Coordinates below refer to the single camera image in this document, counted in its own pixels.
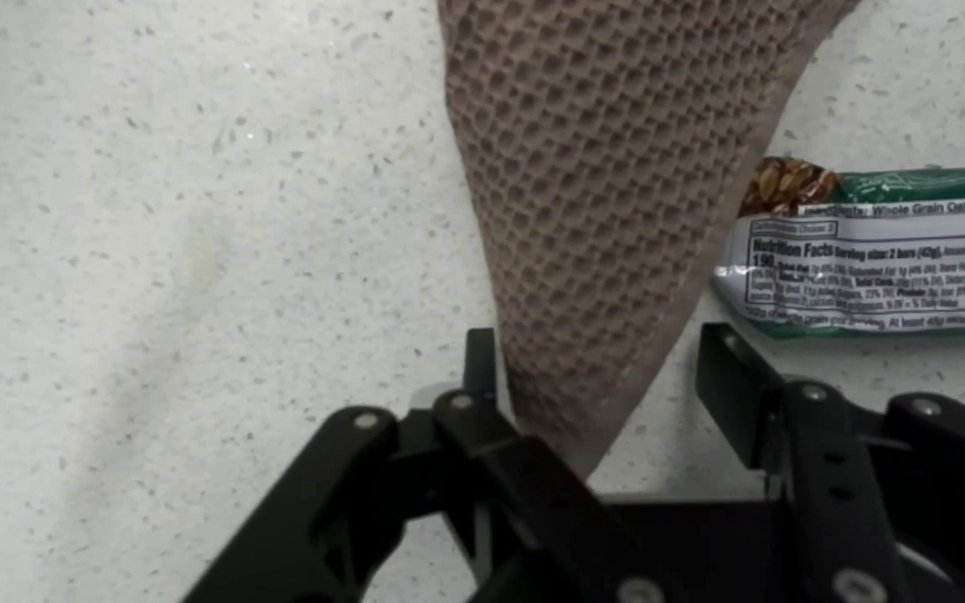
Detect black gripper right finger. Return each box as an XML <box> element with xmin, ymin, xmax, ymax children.
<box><xmin>693</xmin><ymin>322</ymin><xmax>965</xmax><ymax>603</ymax></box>

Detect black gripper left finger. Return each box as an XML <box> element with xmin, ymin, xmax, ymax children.
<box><xmin>179</xmin><ymin>325</ymin><xmax>663</xmax><ymax>603</ymax></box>

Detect brown waffle towel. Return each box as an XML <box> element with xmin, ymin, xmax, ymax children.
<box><xmin>435</xmin><ymin>0</ymin><xmax>864</xmax><ymax>478</ymax></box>

